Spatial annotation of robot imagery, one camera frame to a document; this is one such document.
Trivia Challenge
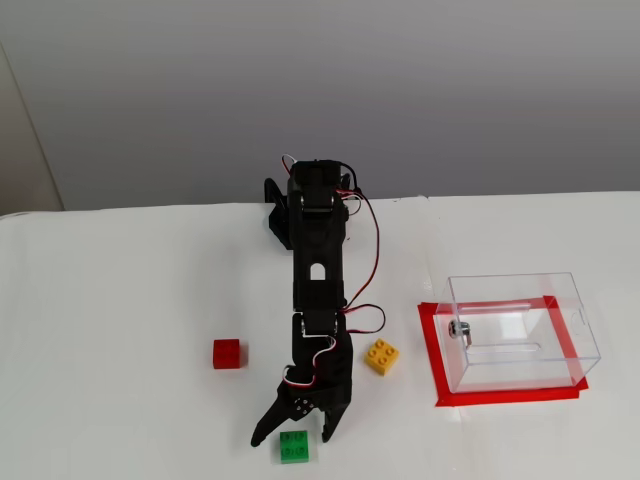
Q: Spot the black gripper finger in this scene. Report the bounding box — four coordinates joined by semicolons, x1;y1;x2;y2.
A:
250;382;322;448
320;398;352;445

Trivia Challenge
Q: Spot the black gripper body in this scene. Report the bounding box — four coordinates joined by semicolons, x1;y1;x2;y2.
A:
283;333;357;413

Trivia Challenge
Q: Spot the green lego brick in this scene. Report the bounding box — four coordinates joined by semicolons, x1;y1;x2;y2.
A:
277;429;317;465

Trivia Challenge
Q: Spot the black robot base clamp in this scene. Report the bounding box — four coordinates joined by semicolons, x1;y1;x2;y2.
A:
263;177;296;251

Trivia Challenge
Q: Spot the yellow lego brick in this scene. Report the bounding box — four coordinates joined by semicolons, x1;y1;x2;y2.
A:
363;337;402;376

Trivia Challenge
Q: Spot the red lego brick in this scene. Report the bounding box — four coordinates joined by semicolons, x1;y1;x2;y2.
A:
211;338;249;371

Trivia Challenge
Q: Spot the metal box lock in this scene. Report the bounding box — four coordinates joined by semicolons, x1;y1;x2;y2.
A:
447;319;474;347

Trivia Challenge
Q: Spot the transparent plastic box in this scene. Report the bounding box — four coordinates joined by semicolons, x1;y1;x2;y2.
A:
434;271;603;395

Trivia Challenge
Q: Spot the red white black gripper cable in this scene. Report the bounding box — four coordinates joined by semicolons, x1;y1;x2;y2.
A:
281;335;340;390

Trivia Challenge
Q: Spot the red tape frame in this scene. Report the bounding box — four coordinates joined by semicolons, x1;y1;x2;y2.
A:
417;294;590;408

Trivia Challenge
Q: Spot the red white black arm cable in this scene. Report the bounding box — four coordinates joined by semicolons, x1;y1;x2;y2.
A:
280;153;388;337

